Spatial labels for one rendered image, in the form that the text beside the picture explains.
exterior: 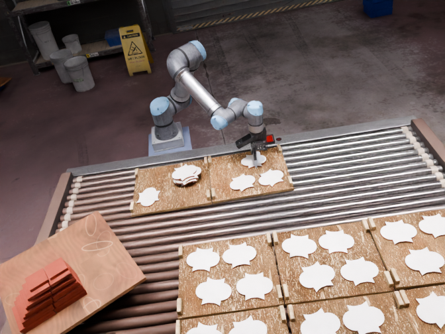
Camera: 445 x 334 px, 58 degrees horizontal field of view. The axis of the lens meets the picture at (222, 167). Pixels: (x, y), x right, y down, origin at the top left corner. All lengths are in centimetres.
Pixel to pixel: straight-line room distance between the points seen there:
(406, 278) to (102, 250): 123
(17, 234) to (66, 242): 190
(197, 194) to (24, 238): 202
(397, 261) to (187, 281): 85
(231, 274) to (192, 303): 20
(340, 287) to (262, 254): 34
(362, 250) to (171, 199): 95
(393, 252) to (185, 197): 99
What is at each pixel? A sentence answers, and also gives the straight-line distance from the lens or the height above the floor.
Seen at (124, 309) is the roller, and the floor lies 92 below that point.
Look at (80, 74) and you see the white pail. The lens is 552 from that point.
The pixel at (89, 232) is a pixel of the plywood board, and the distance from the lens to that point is 194.
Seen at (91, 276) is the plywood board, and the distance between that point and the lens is 177.
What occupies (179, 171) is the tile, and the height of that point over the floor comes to 99.
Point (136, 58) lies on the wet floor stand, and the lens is 555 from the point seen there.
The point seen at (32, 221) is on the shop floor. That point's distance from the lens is 387.
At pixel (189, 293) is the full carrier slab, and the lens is 171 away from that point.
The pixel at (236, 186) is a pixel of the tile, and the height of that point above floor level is 95.
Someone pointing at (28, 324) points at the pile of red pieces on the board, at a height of 107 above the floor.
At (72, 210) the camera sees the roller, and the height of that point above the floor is 92.
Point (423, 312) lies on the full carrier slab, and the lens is 166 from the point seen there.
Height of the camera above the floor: 234
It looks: 40 degrees down
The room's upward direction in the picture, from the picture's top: 11 degrees counter-clockwise
